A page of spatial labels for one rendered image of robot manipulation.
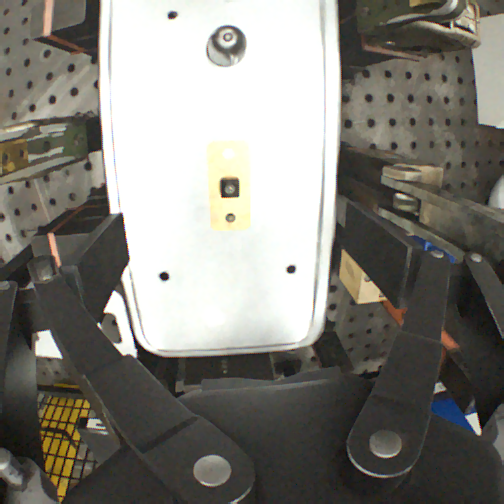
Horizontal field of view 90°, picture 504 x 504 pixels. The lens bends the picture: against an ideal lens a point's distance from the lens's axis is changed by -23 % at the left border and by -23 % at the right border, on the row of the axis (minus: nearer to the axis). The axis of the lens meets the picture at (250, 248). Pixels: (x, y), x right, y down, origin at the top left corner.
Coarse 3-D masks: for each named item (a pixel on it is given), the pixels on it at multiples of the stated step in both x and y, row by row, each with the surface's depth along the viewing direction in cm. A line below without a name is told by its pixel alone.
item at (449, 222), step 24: (408, 192) 22; (432, 192) 20; (384, 216) 26; (408, 216) 24; (432, 216) 21; (456, 216) 19; (480, 216) 16; (432, 240) 21; (456, 240) 19; (480, 240) 17
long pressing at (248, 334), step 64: (128, 0) 21; (192, 0) 22; (256, 0) 23; (320, 0) 23; (128, 64) 24; (192, 64) 25; (256, 64) 25; (320, 64) 26; (128, 128) 26; (192, 128) 27; (256, 128) 28; (320, 128) 28; (128, 192) 29; (192, 192) 29; (256, 192) 30; (320, 192) 30; (192, 256) 32; (256, 256) 32; (320, 256) 33; (192, 320) 35; (256, 320) 35; (320, 320) 36
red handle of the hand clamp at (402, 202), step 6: (396, 192) 24; (402, 192) 24; (396, 198) 24; (402, 198) 24; (408, 198) 24; (414, 198) 24; (396, 204) 25; (402, 204) 24; (408, 204) 24; (414, 204) 24; (420, 204) 24; (480, 204) 22; (396, 210) 25; (402, 210) 25; (408, 210) 24; (414, 210) 24; (498, 210) 21
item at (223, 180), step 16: (208, 144) 27; (224, 144) 28; (240, 144) 28; (208, 160) 28; (224, 160) 28; (240, 160) 28; (208, 176) 29; (224, 176) 29; (240, 176) 29; (224, 192) 28; (240, 192) 29; (224, 208) 30; (240, 208) 30; (224, 224) 30; (240, 224) 31
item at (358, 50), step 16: (464, 16) 18; (352, 32) 31; (400, 32) 22; (416, 32) 20; (432, 32) 19; (448, 32) 19; (464, 32) 19; (480, 32) 18; (352, 48) 32; (368, 48) 29; (384, 48) 28; (400, 48) 27; (416, 48) 25; (432, 48) 25; (448, 48) 23; (464, 48) 21; (352, 64) 42; (368, 64) 41; (352, 80) 53
